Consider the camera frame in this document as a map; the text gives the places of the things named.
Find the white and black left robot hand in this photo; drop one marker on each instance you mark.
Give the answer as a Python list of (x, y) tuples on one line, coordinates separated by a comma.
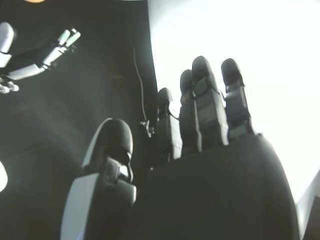
[(205, 190)]

